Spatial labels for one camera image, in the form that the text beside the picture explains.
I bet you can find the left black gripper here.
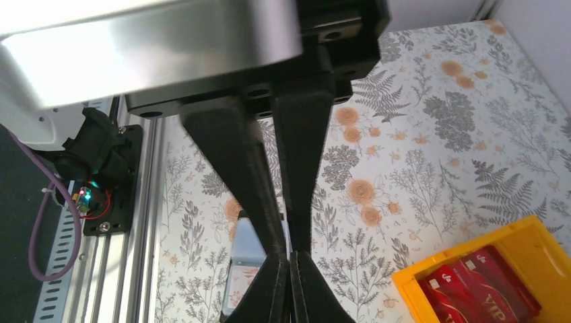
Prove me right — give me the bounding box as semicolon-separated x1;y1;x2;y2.
125;1;391;254

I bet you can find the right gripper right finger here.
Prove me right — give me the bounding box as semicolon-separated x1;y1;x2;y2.
290;252;354;323

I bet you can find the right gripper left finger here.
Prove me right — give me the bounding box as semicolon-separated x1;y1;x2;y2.
226;254;290;322

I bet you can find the black leather card holder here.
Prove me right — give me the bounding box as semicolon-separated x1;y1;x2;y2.
220;210;266;322

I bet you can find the red VIP cards stack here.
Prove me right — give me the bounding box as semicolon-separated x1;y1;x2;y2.
418;245;542;322

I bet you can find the floral table mat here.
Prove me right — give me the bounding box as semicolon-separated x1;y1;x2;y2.
152;20;570;322

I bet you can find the near orange bin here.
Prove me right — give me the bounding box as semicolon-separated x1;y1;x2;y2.
393;215;570;322

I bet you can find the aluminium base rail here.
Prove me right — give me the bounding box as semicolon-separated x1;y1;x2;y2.
60;98;164;322

